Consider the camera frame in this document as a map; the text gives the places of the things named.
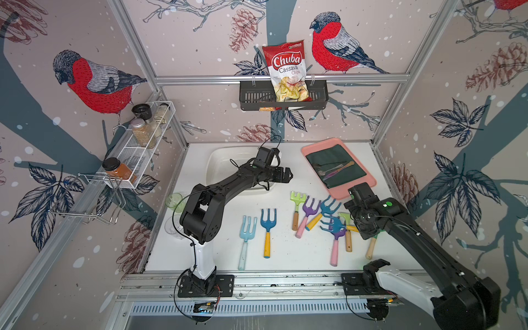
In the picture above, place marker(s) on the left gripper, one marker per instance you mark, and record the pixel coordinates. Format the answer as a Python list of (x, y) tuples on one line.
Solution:
[(279, 178)]

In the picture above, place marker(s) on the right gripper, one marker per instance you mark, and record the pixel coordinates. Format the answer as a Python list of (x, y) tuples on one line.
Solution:
[(364, 230)]

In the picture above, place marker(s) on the light blue rake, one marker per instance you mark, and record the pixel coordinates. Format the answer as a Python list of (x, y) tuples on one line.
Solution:
[(247, 233)]

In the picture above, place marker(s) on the blue claw rake yellow handle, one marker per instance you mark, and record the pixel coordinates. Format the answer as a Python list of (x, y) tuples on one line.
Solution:
[(336, 227)]

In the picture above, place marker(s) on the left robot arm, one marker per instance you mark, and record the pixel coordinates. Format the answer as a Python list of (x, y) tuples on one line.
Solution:
[(203, 214)]

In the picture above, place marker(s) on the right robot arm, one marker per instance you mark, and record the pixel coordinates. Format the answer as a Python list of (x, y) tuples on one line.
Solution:
[(458, 298)]

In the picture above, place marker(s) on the white storage box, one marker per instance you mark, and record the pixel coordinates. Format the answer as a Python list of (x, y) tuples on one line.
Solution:
[(223, 163)]

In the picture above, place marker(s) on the purple iridescent knife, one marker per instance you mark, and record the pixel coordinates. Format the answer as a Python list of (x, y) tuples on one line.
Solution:
[(338, 169)]

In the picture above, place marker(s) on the pink tray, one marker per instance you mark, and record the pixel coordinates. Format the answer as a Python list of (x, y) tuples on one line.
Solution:
[(339, 192)]

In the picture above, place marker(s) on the dark green cloth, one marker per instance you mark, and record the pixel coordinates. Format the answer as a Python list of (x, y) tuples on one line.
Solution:
[(336, 154)]

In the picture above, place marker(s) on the green plastic cup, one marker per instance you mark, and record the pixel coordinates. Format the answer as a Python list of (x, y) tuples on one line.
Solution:
[(176, 202)]

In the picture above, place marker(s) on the Chuba cassava chips bag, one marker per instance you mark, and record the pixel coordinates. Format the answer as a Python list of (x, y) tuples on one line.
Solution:
[(287, 71)]

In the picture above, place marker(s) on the clear glass cup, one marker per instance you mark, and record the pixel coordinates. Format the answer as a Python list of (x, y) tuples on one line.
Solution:
[(173, 228)]

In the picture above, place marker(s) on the clear spice jar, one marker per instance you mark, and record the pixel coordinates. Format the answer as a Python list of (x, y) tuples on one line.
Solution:
[(162, 114)]

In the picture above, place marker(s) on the silver lid spice jar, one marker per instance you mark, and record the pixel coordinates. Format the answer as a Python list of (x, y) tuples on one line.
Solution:
[(143, 133)]

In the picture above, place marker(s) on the black lid spice jar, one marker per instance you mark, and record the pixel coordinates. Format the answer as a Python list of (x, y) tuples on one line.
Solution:
[(143, 111)]

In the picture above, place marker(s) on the orange spice jar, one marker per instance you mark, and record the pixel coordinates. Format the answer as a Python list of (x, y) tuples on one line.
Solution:
[(115, 168)]

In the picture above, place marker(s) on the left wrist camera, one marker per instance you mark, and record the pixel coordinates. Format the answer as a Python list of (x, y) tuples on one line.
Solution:
[(267, 157)]

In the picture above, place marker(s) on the green rake wooden handle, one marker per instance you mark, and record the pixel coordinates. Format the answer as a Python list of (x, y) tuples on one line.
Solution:
[(298, 199)]

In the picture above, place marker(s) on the teal rake yellow handle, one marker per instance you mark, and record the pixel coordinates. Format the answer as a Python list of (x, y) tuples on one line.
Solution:
[(326, 209)]

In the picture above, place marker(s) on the purple rake pink handle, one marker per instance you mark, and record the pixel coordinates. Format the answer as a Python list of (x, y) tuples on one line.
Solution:
[(335, 249), (310, 208)]

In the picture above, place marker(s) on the purple rake pink handle lower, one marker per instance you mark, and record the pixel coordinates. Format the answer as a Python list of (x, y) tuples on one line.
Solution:
[(335, 249)]

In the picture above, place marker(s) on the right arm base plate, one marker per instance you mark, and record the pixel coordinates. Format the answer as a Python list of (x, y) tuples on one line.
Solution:
[(362, 284)]

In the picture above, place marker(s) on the black wall basket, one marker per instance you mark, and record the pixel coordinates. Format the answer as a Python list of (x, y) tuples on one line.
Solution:
[(260, 94)]

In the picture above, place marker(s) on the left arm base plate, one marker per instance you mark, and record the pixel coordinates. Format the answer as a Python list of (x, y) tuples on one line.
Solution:
[(191, 286)]

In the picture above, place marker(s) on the white wire spice rack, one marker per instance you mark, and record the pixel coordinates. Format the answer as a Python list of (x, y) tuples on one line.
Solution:
[(140, 159)]

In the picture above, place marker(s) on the wire cup holder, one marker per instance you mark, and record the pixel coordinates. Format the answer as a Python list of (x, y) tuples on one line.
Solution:
[(102, 200)]

